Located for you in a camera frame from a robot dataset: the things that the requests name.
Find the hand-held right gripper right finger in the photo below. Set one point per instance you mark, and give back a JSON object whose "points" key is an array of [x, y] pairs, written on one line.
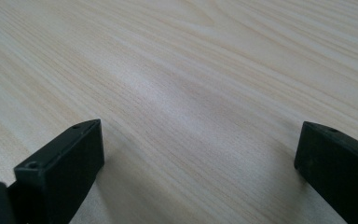
{"points": [[338, 168]]}

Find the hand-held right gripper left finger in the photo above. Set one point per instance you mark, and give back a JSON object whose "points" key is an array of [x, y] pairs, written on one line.
{"points": [[65, 161]]}

